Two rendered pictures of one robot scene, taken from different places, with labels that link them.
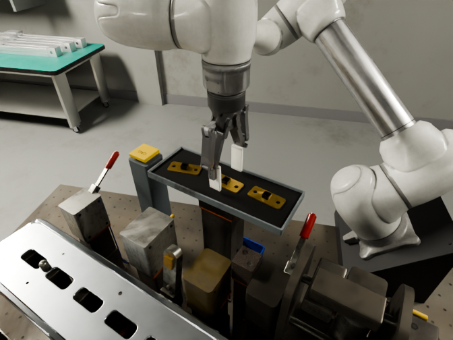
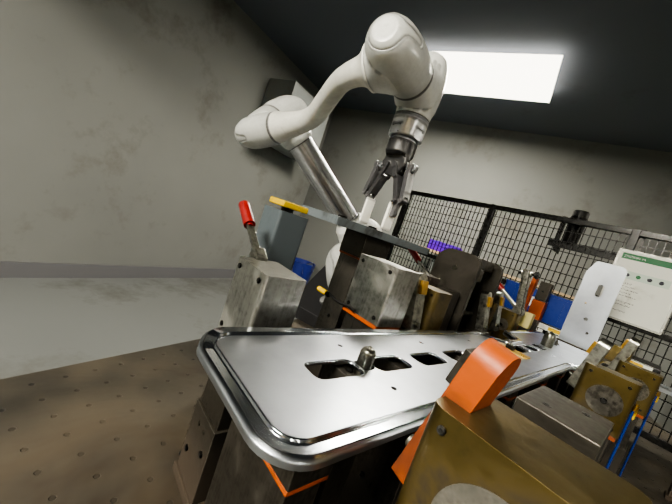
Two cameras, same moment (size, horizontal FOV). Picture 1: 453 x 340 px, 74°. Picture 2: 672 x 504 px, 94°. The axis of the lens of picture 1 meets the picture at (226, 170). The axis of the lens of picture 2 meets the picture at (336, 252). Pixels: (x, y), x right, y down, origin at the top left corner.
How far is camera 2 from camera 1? 103 cm
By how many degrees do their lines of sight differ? 75
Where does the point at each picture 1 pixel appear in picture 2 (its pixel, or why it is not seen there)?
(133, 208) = (62, 390)
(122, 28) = (419, 58)
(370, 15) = (134, 164)
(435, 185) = not seen: hidden behind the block
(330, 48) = (312, 154)
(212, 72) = (424, 124)
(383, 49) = (148, 200)
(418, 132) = not seen: hidden behind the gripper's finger
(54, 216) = not seen: outside the picture
